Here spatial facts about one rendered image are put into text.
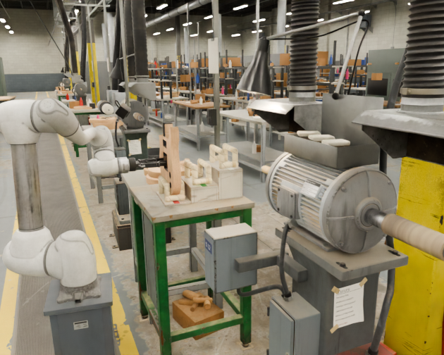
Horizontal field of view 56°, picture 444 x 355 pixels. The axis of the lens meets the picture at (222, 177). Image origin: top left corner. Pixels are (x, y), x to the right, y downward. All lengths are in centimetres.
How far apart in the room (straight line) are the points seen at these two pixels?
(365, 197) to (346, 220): 8
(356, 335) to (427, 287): 100
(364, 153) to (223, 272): 59
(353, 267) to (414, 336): 140
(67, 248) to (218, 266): 73
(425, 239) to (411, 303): 145
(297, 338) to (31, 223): 119
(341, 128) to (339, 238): 38
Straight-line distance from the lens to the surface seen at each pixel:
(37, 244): 195
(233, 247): 140
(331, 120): 145
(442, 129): 98
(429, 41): 113
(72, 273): 190
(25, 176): 191
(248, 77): 152
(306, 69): 155
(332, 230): 120
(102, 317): 195
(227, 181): 234
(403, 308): 257
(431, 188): 225
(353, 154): 123
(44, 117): 179
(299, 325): 134
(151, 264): 277
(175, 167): 220
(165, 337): 247
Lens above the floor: 166
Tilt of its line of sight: 15 degrees down
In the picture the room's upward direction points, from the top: 1 degrees counter-clockwise
